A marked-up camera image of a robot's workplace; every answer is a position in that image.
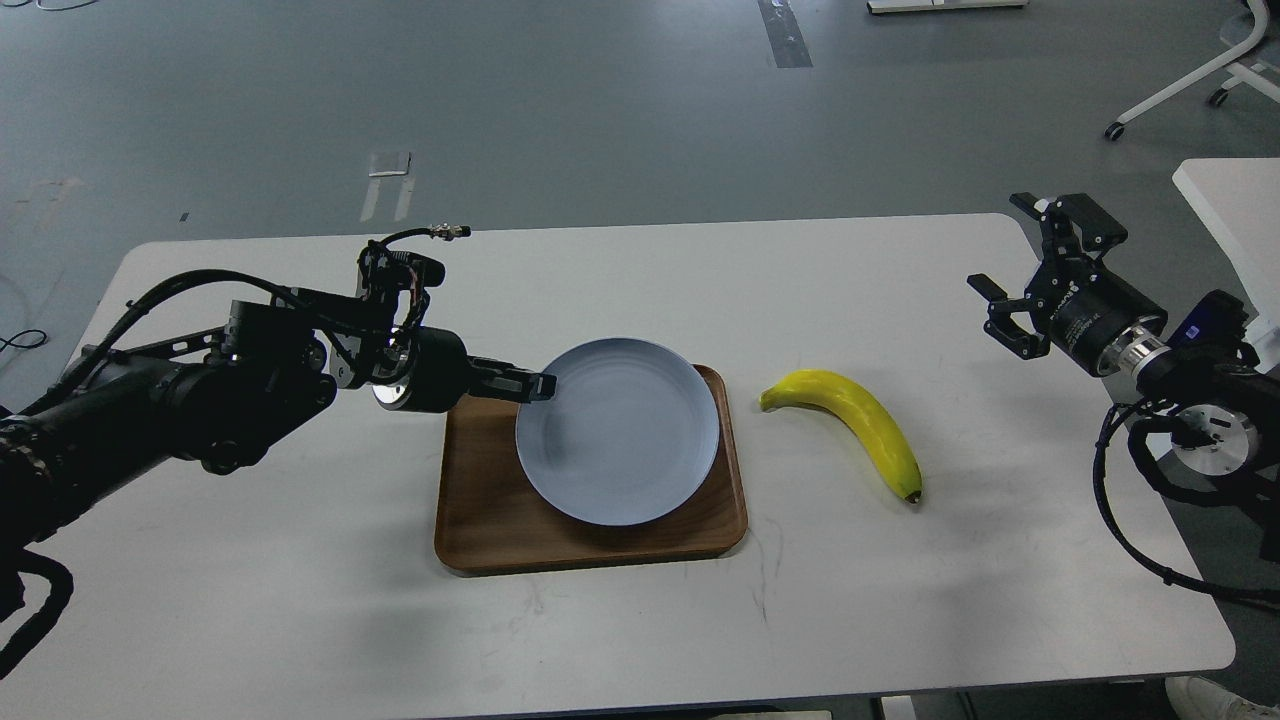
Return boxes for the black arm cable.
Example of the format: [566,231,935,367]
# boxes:
[0,550,76,682]
[1091,398,1280,609]

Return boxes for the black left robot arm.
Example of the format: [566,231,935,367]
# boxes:
[1,232,556,674]

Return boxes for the yellow banana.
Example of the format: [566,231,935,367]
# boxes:
[758,368,923,505]

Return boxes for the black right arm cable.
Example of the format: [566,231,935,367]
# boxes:
[1091,398,1280,609]

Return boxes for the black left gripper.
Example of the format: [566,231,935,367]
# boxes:
[372,327,557,413]

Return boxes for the white side table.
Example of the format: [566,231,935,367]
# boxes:
[1172,158,1279,350]

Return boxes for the brown wooden tray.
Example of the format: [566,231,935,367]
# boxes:
[434,364,749,577]

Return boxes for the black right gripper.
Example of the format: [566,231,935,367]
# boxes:
[966,192,1167,378]

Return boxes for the white shoe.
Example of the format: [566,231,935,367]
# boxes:
[1164,676,1279,719]

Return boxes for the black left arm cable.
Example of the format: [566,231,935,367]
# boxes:
[0,550,76,682]

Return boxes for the white wheeled chair base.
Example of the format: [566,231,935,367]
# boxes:
[1101,1,1279,143]

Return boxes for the light blue plate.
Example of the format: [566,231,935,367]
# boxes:
[515,338,721,527]

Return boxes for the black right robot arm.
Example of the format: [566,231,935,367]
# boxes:
[968,192,1277,562]

